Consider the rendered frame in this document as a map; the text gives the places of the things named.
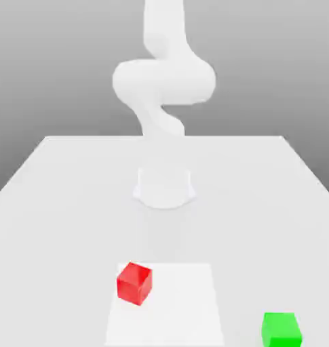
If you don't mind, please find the small red cube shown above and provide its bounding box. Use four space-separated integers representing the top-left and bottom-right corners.
116 261 153 307

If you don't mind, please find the small green cube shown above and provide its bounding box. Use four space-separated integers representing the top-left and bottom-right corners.
260 312 303 347

